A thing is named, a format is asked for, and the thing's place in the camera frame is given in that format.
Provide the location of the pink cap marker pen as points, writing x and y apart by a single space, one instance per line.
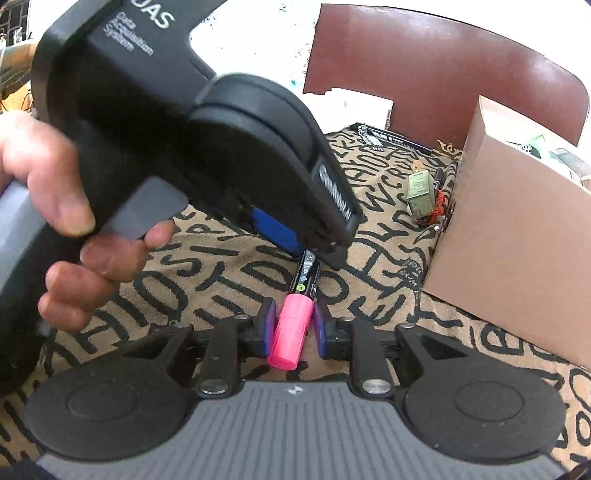
295 309

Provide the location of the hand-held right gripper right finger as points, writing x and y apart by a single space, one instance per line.
321 328

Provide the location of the person's left hand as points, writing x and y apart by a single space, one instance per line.
60 207

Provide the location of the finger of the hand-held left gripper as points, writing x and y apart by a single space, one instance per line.
277 230

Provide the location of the patterned table cloth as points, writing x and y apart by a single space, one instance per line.
221 277

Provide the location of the cardboard box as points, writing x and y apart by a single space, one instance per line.
508 249

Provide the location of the black pen box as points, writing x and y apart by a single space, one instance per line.
392 138

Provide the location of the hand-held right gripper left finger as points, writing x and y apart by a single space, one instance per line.
265 324

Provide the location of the small green packet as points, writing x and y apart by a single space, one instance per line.
421 194

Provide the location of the brown chair back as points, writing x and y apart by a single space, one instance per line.
443 69

